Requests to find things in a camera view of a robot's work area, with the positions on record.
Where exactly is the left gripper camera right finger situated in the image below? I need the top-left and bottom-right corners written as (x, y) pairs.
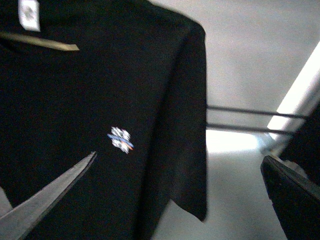
top-left (260, 155), bottom-right (320, 240)

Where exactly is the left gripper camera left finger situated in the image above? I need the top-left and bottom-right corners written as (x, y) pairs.
top-left (0, 151), bottom-right (97, 240)

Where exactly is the wooden clothes hanger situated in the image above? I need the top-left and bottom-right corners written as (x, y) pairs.
top-left (0, 31), bottom-right (80, 51)

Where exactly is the black garment at edge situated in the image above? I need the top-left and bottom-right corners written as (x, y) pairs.
top-left (280, 105), bottom-right (320, 185)

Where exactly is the black t-shirt small logo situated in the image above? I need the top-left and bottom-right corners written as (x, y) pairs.
top-left (0, 0), bottom-right (207, 240)

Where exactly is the lower rack rail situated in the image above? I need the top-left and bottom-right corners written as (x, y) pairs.
top-left (206, 123), bottom-right (295, 136)

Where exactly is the rack rail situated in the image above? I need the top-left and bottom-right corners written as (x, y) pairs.
top-left (206, 123), bottom-right (295, 136)
top-left (206, 105), bottom-right (309, 120)

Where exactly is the upper rack rail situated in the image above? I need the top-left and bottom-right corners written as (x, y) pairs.
top-left (206, 105), bottom-right (309, 120)

